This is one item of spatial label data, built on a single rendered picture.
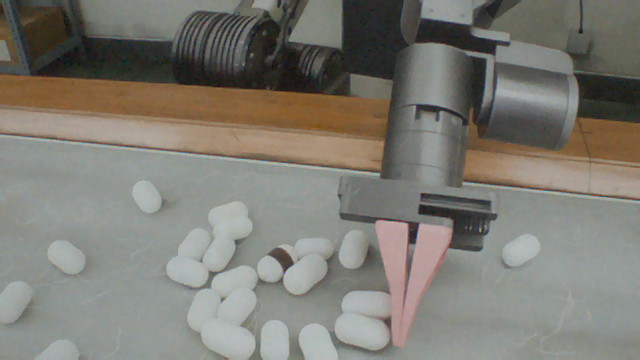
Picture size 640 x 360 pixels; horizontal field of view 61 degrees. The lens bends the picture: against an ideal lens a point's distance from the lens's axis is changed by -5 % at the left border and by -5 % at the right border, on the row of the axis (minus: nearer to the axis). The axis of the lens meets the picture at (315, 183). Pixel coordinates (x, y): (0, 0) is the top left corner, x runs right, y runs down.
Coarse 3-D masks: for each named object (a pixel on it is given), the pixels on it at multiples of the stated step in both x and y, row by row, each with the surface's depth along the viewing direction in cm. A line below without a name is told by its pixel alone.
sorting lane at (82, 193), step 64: (0, 192) 54; (64, 192) 54; (128, 192) 54; (192, 192) 53; (256, 192) 53; (320, 192) 53; (512, 192) 52; (0, 256) 46; (128, 256) 46; (256, 256) 46; (448, 256) 45; (576, 256) 44; (64, 320) 40; (128, 320) 40; (256, 320) 40; (320, 320) 40; (448, 320) 39; (512, 320) 39; (576, 320) 39
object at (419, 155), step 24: (408, 120) 38; (432, 120) 37; (456, 120) 38; (384, 144) 40; (408, 144) 37; (432, 144) 37; (456, 144) 37; (384, 168) 38; (408, 168) 37; (432, 168) 36; (456, 168) 37; (432, 192) 35; (456, 192) 35; (480, 192) 35; (480, 216) 38
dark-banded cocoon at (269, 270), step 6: (282, 246) 43; (288, 246) 43; (294, 252) 43; (264, 258) 42; (270, 258) 42; (294, 258) 43; (258, 264) 43; (264, 264) 42; (270, 264) 42; (276, 264) 42; (258, 270) 42; (264, 270) 42; (270, 270) 42; (276, 270) 42; (282, 270) 42; (264, 276) 42; (270, 276) 42; (276, 276) 42; (282, 276) 43
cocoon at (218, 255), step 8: (216, 240) 44; (224, 240) 44; (232, 240) 45; (208, 248) 44; (216, 248) 44; (224, 248) 44; (232, 248) 45; (208, 256) 43; (216, 256) 43; (224, 256) 43; (208, 264) 43; (216, 264) 43; (224, 264) 43
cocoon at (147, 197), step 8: (136, 184) 51; (144, 184) 51; (152, 184) 52; (136, 192) 50; (144, 192) 50; (152, 192) 50; (136, 200) 50; (144, 200) 49; (152, 200) 49; (160, 200) 50; (144, 208) 50; (152, 208) 50
